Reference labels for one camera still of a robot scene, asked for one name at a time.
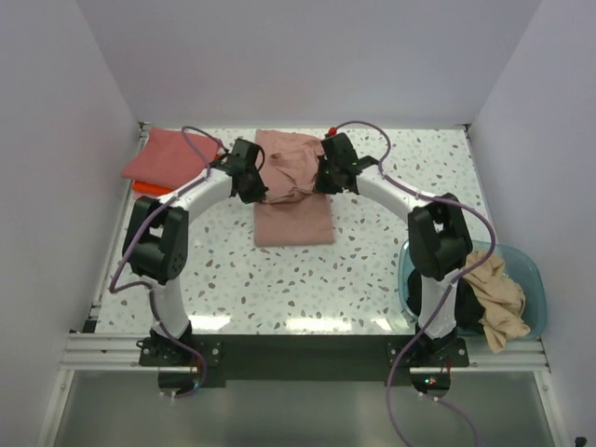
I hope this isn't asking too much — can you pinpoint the dusty pink printed t-shirt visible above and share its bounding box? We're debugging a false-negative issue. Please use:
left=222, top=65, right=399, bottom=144
left=254, top=129, right=335, bottom=248

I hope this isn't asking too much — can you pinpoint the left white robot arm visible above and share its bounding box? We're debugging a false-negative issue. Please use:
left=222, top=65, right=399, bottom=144
left=109, top=139, right=267, bottom=365

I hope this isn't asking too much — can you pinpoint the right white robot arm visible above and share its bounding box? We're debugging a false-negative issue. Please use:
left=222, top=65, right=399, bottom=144
left=314, top=128, right=472, bottom=366

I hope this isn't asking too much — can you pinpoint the folded salmon pink t-shirt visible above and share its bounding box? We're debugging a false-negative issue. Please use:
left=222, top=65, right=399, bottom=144
left=121, top=128, right=221, bottom=190

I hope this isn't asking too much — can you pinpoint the folded orange t-shirt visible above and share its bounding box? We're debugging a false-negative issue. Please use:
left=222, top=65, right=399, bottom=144
left=131, top=181, right=171, bottom=196

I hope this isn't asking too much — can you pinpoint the black t-shirt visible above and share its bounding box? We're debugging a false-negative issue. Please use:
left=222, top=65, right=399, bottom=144
left=406, top=270, right=484, bottom=335

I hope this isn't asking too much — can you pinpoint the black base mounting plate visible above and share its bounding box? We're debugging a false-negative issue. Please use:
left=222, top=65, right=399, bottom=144
left=136, top=333, right=470, bottom=391

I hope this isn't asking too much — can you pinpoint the translucent blue plastic bin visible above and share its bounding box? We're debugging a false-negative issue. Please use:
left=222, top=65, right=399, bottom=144
left=398, top=240, right=548, bottom=341

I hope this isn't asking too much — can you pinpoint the beige t-shirt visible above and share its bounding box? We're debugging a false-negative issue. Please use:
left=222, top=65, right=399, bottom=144
left=464, top=253, right=531, bottom=354

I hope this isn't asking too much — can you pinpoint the aluminium front rail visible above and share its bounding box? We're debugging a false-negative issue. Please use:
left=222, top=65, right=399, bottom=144
left=60, top=333, right=550, bottom=377

